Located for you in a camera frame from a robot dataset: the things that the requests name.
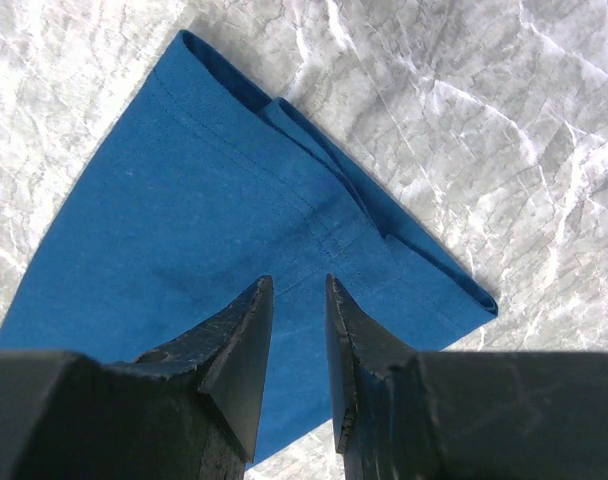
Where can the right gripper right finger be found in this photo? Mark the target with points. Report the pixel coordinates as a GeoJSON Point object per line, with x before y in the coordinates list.
{"type": "Point", "coordinates": [400, 413]}

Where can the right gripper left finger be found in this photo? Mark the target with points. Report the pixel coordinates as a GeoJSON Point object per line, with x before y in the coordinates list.
{"type": "Point", "coordinates": [186, 409]}

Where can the blue mickey t shirt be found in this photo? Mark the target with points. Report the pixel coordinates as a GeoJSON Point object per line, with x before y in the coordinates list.
{"type": "Point", "coordinates": [204, 184]}

